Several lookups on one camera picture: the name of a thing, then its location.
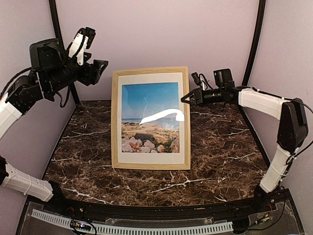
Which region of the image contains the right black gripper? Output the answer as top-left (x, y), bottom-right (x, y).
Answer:
top-left (182, 87), bottom-right (225, 106)

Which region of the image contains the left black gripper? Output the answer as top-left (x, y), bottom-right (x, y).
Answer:
top-left (43, 50), bottom-right (108, 95)

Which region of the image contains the blue landscape photo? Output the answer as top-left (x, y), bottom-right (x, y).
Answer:
top-left (121, 82), bottom-right (184, 154)

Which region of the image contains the white mat board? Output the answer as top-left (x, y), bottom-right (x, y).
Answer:
top-left (117, 72), bottom-right (185, 164)

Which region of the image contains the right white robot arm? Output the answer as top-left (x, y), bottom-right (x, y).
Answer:
top-left (181, 86), bottom-right (309, 212)

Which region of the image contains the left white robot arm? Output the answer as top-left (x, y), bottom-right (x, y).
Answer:
top-left (0, 37), bottom-right (109, 213)

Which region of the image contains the small circuit board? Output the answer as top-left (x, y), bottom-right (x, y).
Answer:
top-left (69, 220), bottom-right (91, 233)

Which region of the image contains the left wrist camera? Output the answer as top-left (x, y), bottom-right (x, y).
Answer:
top-left (66, 26), bottom-right (96, 66)

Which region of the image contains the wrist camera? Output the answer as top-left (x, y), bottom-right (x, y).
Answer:
top-left (66, 26), bottom-right (96, 66)
top-left (190, 68), bottom-right (235, 90)

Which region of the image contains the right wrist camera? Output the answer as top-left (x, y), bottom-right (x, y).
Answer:
top-left (190, 68), bottom-right (235, 90)

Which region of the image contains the left black corner post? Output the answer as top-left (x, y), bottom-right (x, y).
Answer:
top-left (48, 0), bottom-right (80, 106)

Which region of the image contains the black corner post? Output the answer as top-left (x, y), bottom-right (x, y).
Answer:
top-left (242, 0), bottom-right (267, 86)
top-left (48, 0), bottom-right (80, 106)

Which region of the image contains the right black corner post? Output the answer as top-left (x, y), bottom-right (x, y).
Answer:
top-left (242, 0), bottom-right (267, 86)

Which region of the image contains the white slotted cable duct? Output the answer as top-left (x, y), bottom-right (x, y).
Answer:
top-left (25, 209), bottom-right (233, 235)

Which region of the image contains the black front rail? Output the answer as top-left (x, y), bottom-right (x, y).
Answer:
top-left (61, 198), bottom-right (256, 221)

